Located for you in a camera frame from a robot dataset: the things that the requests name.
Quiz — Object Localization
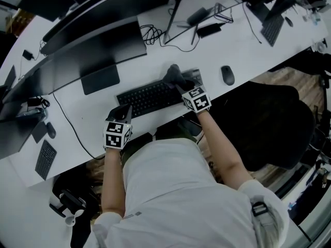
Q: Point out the black power adapter with cable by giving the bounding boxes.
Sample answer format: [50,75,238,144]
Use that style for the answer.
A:
[27,96,50,109]

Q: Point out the person's right forearm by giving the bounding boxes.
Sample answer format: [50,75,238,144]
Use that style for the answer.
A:
[196,110,253,191]

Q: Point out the black and white office chair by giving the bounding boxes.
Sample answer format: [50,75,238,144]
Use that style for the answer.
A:
[49,174,101,226]

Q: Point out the tangled black cable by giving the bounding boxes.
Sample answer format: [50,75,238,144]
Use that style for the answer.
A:
[139,24,166,47]

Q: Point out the person in white shirt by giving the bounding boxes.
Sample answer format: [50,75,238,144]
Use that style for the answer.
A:
[90,137,290,248]

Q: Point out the black monitor with flat base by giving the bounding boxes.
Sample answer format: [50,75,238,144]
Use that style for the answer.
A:
[1,15,148,104]

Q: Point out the black mesh office chair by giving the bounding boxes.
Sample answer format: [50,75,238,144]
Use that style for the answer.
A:
[206,81,316,172]

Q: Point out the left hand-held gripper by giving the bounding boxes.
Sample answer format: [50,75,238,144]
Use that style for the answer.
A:
[102,103,134,151]

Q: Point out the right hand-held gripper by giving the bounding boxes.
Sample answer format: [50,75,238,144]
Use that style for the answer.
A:
[175,78,212,113]

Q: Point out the black keyboard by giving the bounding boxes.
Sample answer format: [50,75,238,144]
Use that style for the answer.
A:
[35,139,57,181]
[116,68,204,118]
[260,14,284,47]

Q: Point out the black monitor with thin-legged stand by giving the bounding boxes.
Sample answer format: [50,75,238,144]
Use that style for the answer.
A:
[164,0,245,46]

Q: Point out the black strap buckle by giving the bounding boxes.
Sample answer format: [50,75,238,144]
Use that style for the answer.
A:
[252,201,268,216]

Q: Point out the long black cable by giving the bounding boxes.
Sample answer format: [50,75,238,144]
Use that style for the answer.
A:
[53,93,104,160]

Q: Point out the person's left forearm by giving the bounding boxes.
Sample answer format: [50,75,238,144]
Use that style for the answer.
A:
[100,146,125,216]

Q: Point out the person's green trousers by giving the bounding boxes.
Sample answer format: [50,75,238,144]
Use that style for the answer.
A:
[120,117,202,162]

